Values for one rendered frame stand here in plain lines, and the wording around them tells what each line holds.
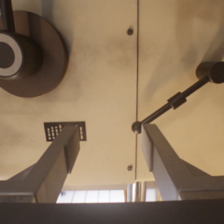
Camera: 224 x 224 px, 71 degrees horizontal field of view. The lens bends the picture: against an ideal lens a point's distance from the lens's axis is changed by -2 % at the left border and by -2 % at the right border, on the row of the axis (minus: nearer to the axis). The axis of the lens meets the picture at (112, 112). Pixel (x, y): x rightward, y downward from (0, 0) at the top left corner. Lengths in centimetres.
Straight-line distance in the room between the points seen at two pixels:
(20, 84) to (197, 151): 38
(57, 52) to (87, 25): 7
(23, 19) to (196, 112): 35
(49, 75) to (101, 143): 17
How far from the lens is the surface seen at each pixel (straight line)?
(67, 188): 135
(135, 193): 89
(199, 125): 38
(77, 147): 16
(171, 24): 33
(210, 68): 31
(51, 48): 30
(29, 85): 32
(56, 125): 35
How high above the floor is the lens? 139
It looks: 1 degrees up
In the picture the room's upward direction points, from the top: 92 degrees counter-clockwise
